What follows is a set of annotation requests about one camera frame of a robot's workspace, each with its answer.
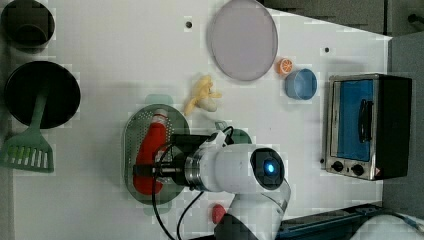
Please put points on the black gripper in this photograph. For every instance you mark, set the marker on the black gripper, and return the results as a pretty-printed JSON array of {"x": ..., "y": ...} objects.
[{"x": 181, "y": 166}]

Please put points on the red ketchup bottle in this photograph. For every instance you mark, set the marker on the red ketchup bottle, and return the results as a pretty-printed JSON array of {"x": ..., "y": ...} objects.
[{"x": 152, "y": 142}]

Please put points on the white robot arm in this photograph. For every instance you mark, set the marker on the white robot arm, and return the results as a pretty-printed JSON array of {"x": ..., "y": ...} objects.
[{"x": 253, "y": 174}]

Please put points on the green perforated strainer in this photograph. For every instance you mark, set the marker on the green perforated strainer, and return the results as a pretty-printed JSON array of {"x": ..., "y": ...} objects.
[{"x": 133, "y": 134}]

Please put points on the red toy fruit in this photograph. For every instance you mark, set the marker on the red toy fruit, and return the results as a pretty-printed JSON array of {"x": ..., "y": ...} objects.
[{"x": 218, "y": 211}]

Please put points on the peeled toy banana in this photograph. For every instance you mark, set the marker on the peeled toy banana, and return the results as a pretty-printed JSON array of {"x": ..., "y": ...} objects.
[{"x": 202, "y": 96}]

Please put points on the green mug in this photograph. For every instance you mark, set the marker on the green mug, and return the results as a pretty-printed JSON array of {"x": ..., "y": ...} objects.
[{"x": 234, "y": 135}]

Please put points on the green slotted spatula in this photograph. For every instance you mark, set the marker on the green slotted spatula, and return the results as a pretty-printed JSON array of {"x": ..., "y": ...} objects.
[{"x": 29, "y": 150}]

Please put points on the lilac round plate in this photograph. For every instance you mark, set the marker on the lilac round plate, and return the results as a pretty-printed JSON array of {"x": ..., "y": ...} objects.
[{"x": 243, "y": 39}]

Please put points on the orange slice toy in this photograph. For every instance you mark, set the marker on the orange slice toy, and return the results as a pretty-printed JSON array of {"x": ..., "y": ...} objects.
[{"x": 284, "y": 66}]

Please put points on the blue bowl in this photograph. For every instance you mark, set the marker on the blue bowl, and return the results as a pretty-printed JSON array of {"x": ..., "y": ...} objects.
[{"x": 301, "y": 84}]

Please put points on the small black cup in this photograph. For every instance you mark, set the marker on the small black cup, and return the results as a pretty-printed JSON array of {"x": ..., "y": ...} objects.
[{"x": 28, "y": 24}]

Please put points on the black toaster oven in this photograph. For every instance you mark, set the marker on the black toaster oven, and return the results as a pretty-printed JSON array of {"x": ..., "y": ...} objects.
[{"x": 368, "y": 126}]

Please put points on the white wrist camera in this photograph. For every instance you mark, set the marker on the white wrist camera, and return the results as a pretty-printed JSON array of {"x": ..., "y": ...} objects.
[{"x": 219, "y": 139}]

